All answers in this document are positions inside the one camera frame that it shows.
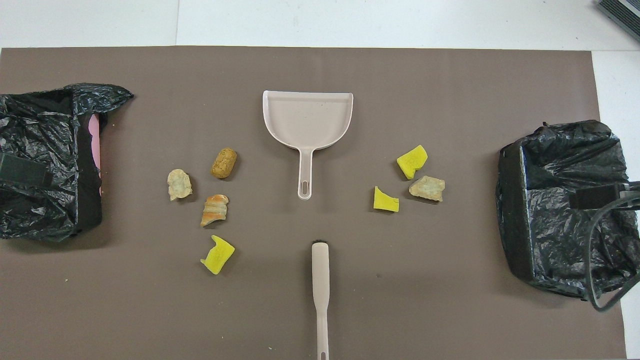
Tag pale greenish bread chunk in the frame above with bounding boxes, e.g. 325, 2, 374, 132
408, 175, 446, 203

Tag beige hand brush black bristles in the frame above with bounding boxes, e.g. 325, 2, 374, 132
311, 240, 331, 360

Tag beige plastic dustpan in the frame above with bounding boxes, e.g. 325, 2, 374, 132
262, 90, 354, 201

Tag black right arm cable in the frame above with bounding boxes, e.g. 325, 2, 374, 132
587, 182, 640, 312

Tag grey slatted device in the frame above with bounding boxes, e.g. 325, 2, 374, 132
596, 0, 640, 42

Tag notched yellow sponge piece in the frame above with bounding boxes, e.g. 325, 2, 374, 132
200, 234, 236, 275

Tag orange striped croissant piece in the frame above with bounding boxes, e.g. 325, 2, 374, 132
200, 194, 230, 228

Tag rounded yellow sponge piece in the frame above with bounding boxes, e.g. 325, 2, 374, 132
396, 144, 429, 180

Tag brown table mat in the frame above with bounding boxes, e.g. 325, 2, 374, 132
0, 46, 627, 360

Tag pink bin with black bag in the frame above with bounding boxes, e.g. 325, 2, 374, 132
0, 82, 135, 244

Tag small yellow sponge piece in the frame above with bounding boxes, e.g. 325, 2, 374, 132
373, 186, 401, 213

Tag brown bread roll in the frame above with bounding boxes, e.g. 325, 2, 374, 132
210, 147, 239, 180

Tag pale puffed pastry chunk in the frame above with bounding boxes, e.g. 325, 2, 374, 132
167, 168, 194, 202

